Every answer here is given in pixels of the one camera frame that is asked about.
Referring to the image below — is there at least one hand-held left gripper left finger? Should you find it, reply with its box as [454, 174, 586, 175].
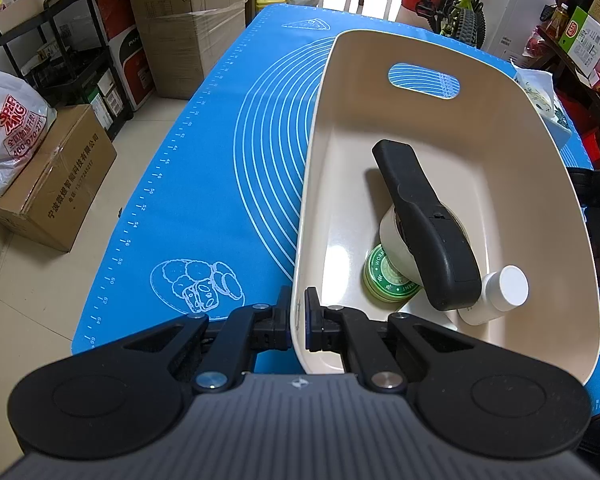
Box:
[122, 285, 293, 395]

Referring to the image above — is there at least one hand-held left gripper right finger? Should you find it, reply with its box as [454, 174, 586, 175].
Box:
[304, 286, 476, 392]

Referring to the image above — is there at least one green round tin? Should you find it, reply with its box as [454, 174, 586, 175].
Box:
[362, 242, 423, 304]

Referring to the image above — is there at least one beige plastic storage bin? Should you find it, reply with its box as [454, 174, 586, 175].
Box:
[290, 30, 598, 386]

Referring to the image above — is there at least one white pill bottle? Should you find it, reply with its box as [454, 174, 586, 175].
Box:
[457, 265, 530, 326]

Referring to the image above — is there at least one black handheld device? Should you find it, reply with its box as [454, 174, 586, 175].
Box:
[371, 139, 482, 312]

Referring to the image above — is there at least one blue silicone baking mat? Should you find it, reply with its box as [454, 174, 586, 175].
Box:
[70, 2, 600, 418]

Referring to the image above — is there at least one green white carton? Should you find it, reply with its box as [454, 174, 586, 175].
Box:
[560, 5, 600, 71]

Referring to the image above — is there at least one large white carton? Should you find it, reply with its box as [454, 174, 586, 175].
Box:
[485, 0, 576, 61]

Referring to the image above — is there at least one bicycle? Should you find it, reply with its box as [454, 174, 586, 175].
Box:
[415, 0, 501, 51]

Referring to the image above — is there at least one brown printed cardboard box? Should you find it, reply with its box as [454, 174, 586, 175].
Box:
[0, 104, 118, 253]

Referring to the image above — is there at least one red black appliance box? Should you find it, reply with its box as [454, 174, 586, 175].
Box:
[97, 0, 156, 113]

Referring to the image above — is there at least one large wrapped cardboard box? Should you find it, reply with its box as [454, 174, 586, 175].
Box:
[122, 0, 246, 101]

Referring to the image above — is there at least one black metal rack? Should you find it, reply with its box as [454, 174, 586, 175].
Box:
[0, 0, 136, 141]

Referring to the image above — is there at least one white red plastic bag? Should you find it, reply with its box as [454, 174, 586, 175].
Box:
[0, 67, 58, 198]

